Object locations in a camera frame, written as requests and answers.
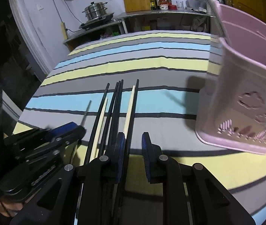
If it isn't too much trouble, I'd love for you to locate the black chopstick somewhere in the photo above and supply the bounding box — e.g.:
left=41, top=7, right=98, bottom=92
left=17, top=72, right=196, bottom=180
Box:
left=98, top=82, right=119, bottom=157
left=84, top=83, right=109, bottom=165
left=124, top=79, right=139, bottom=158
left=105, top=79, right=123, bottom=153

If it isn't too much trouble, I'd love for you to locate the steel chopstick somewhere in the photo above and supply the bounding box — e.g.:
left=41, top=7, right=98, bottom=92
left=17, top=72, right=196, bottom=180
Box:
left=80, top=100, right=92, bottom=127

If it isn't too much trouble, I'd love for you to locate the cream chopstick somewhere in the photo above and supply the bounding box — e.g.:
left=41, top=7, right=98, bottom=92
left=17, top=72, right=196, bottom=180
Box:
left=123, top=85, right=136, bottom=139
left=90, top=97, right=107, bottom=161

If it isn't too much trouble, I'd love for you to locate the steel kitchen shelf table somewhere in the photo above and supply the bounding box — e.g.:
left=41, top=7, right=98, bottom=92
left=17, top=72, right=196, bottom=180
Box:
left=117, top=9, right=212, bottom=33

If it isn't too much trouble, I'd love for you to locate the person's left hand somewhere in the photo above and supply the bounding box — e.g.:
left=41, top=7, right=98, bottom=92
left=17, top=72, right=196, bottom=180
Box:
left=0, top=198, right=23, bottom=217

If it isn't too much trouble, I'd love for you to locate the striped tablecloth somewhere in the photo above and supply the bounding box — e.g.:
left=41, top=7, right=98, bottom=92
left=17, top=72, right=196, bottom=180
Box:
left=12, top=29, right=266, bottom=225

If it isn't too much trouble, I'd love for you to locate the pink plastic utensil holder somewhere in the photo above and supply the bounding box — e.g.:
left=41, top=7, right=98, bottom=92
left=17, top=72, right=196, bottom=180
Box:
left=195, top=0, right=266, bottom=155

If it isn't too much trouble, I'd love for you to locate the low wooden side cabinet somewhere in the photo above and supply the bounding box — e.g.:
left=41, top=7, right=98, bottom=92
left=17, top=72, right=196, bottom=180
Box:
left=63, top=20, right=125, bottom=52

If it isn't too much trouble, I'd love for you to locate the black induction cooker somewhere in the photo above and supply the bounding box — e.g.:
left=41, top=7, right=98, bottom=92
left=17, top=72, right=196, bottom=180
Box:
left=79, top=13, right=114, bottom=30

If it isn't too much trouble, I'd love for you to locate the stainless steel steamer pot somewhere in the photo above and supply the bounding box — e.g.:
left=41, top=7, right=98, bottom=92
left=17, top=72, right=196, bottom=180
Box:
left=84, top=1, right=107, bottom=20

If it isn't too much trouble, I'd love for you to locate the red lidded sauce jar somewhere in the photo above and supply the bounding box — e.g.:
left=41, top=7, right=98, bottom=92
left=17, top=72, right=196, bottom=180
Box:
left=158, top=0, right=169, bottom=10

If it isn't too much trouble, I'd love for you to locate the dark oil bottle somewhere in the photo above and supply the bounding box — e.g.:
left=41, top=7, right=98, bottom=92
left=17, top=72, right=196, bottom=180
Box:
left=154, top=0, right=160, bottom=10

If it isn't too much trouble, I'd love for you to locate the clear plastic storage box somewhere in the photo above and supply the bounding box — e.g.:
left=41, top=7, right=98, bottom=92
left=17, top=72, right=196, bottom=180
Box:
left=186, top=0, right=207, bottom=13

